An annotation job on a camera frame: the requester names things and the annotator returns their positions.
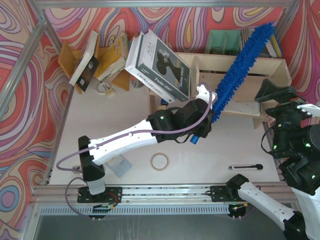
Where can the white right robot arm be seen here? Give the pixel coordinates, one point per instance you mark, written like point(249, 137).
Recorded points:
point(293, 205)

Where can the small blue sharpener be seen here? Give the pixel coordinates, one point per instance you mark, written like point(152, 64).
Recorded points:
point(164, 102)

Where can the blue microfiber duster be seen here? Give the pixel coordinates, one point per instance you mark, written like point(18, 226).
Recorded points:
point(239, 69)

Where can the yellow wooden book rack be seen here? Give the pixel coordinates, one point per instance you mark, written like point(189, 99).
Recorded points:
point(67, 58)

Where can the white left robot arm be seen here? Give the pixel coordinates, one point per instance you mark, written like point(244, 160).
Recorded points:
point(163, 125)

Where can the large Twins story book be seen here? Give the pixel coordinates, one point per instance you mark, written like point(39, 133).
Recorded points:
point(154, 64)

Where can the white spiral notebook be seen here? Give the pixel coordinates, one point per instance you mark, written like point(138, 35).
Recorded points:
point(248, 108)

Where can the gold binder clip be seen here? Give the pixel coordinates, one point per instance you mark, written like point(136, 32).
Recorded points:
point(109, 91)

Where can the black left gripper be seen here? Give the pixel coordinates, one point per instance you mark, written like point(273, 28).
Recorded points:
point(208, 120)

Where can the blue and yellow book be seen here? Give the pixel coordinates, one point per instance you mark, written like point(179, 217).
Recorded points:
point(272, 49)

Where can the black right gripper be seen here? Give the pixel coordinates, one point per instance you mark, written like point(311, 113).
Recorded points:
point(279, 98)

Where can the light wooden bookshelf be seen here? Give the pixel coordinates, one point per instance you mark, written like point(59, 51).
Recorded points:
point(211, 68)

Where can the teal desk file organizer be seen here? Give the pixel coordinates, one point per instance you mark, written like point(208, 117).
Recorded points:
point(227, 42)

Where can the white and black paperback book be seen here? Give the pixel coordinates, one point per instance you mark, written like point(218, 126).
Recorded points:
point(86, 63)

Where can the stack of yellow books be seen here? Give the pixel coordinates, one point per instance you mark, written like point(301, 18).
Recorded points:
point(113, 61)

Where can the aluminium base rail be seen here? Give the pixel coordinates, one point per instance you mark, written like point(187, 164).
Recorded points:
point(139, 194)

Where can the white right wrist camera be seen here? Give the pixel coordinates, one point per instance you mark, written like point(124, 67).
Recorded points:
point(309, 109)

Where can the pen cup with pens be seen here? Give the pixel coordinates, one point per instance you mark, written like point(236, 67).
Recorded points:
point(135, 82)

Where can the beige masking tape roll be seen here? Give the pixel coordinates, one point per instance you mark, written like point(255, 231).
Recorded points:
point(159, 161)

